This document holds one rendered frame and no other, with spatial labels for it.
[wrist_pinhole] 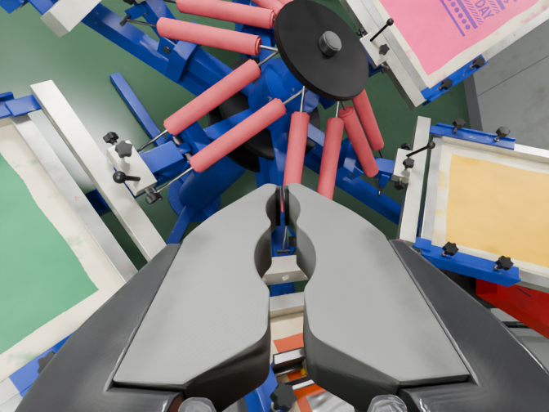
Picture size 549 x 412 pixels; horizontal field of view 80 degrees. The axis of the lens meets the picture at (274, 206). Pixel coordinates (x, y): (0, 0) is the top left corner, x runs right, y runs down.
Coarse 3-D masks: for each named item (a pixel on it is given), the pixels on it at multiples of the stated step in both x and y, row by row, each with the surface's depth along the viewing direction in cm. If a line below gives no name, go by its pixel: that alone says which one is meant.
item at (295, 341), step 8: (296, 336) 79; (280, 344) 76; (288, 344) 76; (296, 344) 77; (288, 376) 70; (296, 376) 71; (296, 392) 68; (304, 392) 69; (312, 392) 70; (320, 392) 70; (304, 400) 68; (304, 408) 66
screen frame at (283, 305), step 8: (280, 296) 82; (288, 296) 83; (296, 296) 83; (272, 304) 79; (280, 304) 80; (288, 304) 81; (296, 304) 81; (272, 312) 78; (280, 312) 80; (288, 312) 82; (296, 312) 83
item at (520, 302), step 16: (480, 288) 139; (496, 288) 133; (512, 288) 138; (528, 288) 144; (496, 304) 141; (512, 304) 136; (528, 304) 140; (544, 304) 146; (528, 320) 145; (544, 320) 142; (544, 336) 154
